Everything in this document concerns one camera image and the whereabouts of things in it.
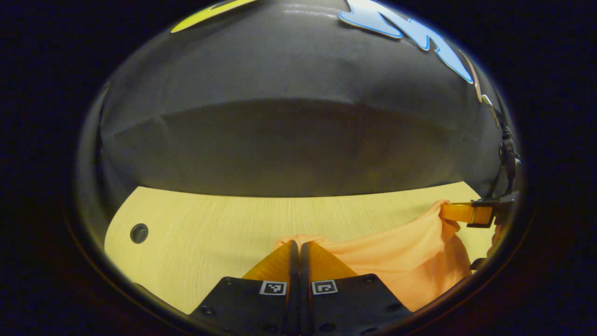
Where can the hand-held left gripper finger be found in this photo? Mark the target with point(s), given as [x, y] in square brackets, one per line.
[294, 298]
[304, 298]

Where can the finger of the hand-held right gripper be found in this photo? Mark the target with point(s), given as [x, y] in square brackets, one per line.
[461, 212]

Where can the orange T-shirt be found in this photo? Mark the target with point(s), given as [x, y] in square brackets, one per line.
[401, 256]

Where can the black backdrop cloth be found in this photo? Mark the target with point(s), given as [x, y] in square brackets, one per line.
[280, 140]

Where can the black table grommet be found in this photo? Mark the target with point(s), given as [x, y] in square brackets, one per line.
[139, 233]

